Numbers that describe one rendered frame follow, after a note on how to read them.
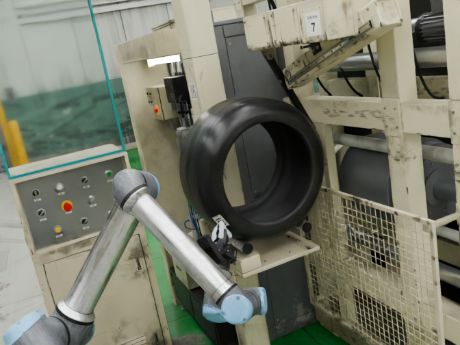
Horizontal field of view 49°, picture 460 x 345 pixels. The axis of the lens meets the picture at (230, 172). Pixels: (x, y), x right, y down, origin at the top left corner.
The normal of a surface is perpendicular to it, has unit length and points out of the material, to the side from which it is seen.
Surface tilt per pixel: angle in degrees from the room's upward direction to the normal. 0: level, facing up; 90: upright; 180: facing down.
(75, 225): 90
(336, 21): 90
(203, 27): 90
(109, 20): 90
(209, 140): 62
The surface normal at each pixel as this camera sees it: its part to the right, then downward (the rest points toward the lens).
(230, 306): -0.21, -0.04
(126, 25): 0.35, 0.18
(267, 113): 0.40, -0.03
